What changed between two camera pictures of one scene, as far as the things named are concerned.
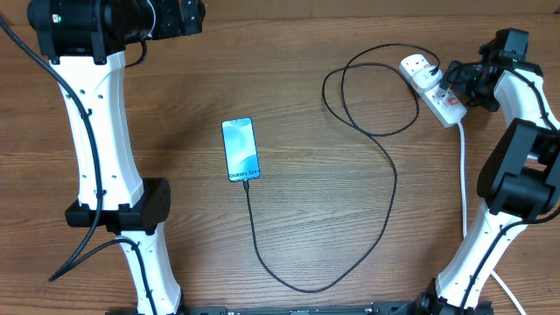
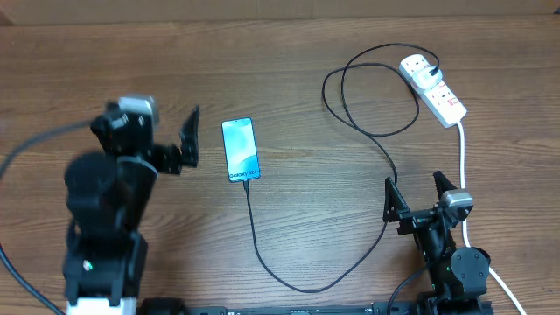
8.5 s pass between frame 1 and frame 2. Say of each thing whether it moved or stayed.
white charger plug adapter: stayed
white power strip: stayed
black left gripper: moved
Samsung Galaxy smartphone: stayed
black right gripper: moved
